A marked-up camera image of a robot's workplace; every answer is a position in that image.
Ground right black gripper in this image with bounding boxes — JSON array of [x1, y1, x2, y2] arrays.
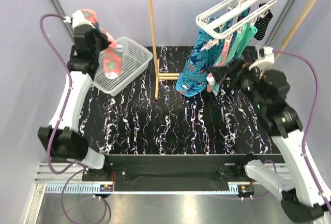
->
[[209, 57, 267, 111]]

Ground pink sock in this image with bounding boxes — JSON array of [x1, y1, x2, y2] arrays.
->
[[81, 9, 124, 80], [206, 34, 233, 96]]

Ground mint green sock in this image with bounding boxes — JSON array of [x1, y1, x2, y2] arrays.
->
[[235, 24, 258, 58], [225, 24, 248, 65]]

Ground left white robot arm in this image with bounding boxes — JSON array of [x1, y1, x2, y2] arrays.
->
[[38, 24, 112, 181]]

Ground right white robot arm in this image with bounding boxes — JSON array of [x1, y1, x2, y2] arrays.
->
[[210, 59, 330, 223]]

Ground white clip hanger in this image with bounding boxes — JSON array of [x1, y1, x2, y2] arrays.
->
[[195, 0, 278, 40]]

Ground blue shark pattern shorts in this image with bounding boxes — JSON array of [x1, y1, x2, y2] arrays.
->
[[175, 29, 236, 98]]

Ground white plastic basket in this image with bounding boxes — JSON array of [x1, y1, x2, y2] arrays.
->
[[93, 36, 153, 96]]

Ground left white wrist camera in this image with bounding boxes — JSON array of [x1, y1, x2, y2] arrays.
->
[[63, 9, 95, 29]]

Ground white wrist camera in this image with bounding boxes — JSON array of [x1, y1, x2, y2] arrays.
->
[[249, 47, 275, 73], [63, 9, 95, 29]]

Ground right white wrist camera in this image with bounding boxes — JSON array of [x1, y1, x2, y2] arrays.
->
[[249, 47, 275, 73]]

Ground aluminium frame post left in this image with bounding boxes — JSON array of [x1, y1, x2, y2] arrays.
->
[[36, 0, 76, 36]]

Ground aluminium frame post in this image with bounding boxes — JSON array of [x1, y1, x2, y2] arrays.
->
[[36, 0, 76, 36], [264, 0, 296, 46]]

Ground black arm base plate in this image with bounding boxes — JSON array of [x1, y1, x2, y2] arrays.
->
[[82, 154, 284, 194]]

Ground aluminium frame post right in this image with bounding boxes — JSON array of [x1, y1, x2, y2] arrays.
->
[[264, 0, 296, 46]]

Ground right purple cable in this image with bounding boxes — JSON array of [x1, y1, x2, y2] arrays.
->
[[268, 50, 329, 204]]

